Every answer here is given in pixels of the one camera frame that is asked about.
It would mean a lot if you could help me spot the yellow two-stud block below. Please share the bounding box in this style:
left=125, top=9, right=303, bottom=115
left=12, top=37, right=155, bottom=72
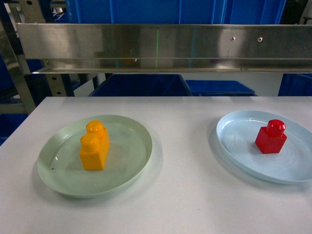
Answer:
left=79, top=120, right=110, bottom=171

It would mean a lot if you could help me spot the red one-stud block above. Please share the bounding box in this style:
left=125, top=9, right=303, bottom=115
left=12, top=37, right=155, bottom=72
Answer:
left=255, top=119, right=287, bottom=154

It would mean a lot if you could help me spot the green round plate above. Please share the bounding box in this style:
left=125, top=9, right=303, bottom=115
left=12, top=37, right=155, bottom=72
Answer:
left=37, top=115, right=153, bottom=198

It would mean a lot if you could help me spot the blue bin behind table centre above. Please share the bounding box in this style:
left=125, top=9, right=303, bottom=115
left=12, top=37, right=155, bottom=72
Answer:
left=89, top=74, right=192, bottom=97

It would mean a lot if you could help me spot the blue bin behind table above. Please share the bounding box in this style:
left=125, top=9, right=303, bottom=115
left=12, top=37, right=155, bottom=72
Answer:
left=89, top=74, right=192, bottom=97
left=186, top=80, right=255, bottom=97

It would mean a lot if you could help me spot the blue bin behind table right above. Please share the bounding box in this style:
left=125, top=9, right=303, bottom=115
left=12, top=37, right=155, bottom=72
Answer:
left=186, top=80, right=255, bottom=97

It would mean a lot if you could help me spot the light blue round plate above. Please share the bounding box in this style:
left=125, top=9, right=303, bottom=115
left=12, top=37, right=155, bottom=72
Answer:
left=216, top=110, right=312, bottom=184

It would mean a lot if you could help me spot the large blue bin upper shelf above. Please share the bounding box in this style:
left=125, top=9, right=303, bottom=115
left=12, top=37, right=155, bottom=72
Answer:
left=65, top=0, right=286, bottom=24

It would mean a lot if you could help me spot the stainless steel shelf rail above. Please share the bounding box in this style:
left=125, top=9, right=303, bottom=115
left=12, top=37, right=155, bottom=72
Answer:
left=17, top=23, right=312, bottom=74

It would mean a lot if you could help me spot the steel rack upright post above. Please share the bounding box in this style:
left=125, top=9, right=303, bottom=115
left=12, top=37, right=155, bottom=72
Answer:
left=0, top=0, right=36, bottom=114

